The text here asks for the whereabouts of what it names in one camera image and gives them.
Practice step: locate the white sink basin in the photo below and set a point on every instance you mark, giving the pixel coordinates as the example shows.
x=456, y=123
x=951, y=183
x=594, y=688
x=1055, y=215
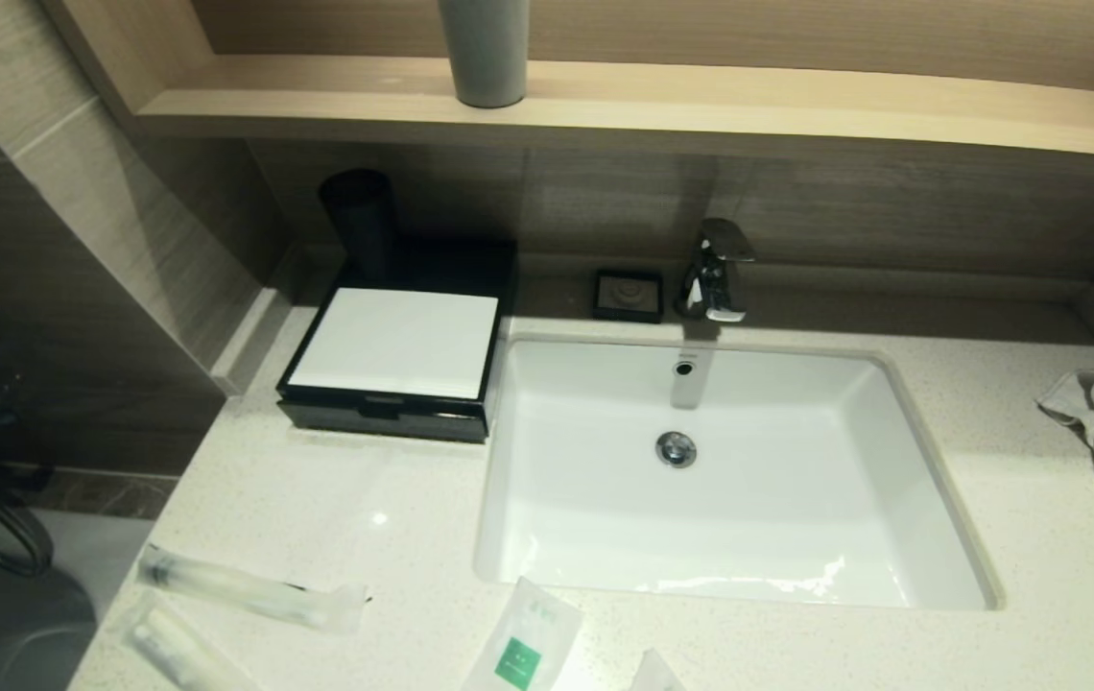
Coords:
x=749, y=518

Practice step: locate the white sachet with green square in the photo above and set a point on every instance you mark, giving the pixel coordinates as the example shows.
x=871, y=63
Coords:
x=528, y=643

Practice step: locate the chrome faucet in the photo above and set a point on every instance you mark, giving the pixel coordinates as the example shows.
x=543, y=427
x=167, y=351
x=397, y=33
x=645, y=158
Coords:
x=715, y=278

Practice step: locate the black amenity box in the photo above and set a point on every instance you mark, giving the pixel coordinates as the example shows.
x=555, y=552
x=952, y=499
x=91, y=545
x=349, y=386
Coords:
x=336, y=427

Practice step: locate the black cup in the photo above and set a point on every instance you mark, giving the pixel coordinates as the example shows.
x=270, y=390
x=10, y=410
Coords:
x=360, y=221

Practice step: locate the grey plastic cup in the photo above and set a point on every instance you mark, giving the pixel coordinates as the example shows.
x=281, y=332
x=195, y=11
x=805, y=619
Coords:
x=485, y=53

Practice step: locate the small plain white sachet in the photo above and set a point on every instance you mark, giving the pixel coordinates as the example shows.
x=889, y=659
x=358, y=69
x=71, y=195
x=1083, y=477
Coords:
x=653, y=675

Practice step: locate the clear toothbrush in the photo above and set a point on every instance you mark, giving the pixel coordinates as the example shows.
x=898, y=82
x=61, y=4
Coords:
x=173, y=648

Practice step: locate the wooden wall shelf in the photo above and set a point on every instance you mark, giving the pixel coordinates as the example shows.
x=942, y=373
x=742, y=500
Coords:
x=701, y=96

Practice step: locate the long clear toothbrush packet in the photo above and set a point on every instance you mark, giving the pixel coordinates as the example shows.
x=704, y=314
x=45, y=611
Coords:
x=240, y=587

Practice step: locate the black soap dish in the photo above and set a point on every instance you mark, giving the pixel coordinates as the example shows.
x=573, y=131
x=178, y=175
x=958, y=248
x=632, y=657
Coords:
x=628, y=293

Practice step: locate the chrome drain stopper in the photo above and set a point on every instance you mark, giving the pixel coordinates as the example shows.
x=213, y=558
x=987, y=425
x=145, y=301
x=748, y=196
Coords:
x=677, y=449

